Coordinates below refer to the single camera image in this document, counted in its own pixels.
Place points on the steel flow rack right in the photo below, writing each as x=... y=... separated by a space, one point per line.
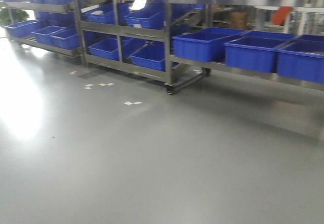
x=181 y=72

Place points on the steel flow rack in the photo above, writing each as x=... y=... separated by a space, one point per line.
x=181 y=72
x=53 y=8
x=119 y=30

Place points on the blue bin rack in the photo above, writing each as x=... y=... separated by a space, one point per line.
x=256 y=50
x=205 y=45
x=302 y=59

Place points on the steel flow rack middle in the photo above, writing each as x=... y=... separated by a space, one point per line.
x=119 y=30

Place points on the steel flow rack left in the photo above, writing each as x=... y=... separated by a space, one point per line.
x=53 y=8

